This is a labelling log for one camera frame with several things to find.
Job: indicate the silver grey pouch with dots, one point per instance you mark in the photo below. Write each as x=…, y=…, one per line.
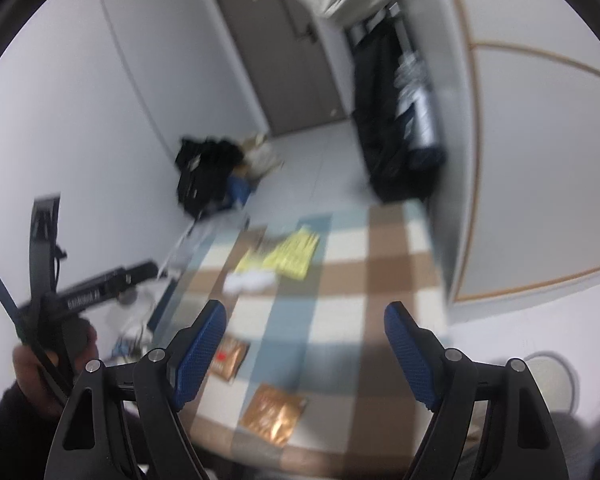
x=420, y=110

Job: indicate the grey brown door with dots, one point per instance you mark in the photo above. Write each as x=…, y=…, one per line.
x=280, y=60

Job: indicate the yellow packet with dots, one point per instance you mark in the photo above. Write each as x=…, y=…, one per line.
x=287, y=255

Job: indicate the person's left hand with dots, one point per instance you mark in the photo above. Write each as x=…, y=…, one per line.
x=32, y=375

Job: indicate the blue cloth bag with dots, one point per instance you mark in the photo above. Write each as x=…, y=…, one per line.
x=240, y=191

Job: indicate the crumpled white tissue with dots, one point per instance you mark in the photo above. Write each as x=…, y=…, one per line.
x=250, y=282

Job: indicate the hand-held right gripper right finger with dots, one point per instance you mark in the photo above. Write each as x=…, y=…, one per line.
x=415, y=360

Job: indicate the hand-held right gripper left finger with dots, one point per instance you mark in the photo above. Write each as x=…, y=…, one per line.
x=200, y=355

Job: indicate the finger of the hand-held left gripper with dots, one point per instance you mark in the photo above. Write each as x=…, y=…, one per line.
x=130, y=276

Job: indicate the white wardrobe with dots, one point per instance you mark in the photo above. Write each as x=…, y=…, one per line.
x=530, y=160

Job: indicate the black backpack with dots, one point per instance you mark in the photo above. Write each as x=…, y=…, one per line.
x=205, y=175

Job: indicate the checkered mat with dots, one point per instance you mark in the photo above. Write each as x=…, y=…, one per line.
x=340, y=310

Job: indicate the person's left forearm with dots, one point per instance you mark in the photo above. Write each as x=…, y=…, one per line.
x=10, y=442

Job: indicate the white round object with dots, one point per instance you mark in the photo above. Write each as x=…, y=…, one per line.
x=555, y=380

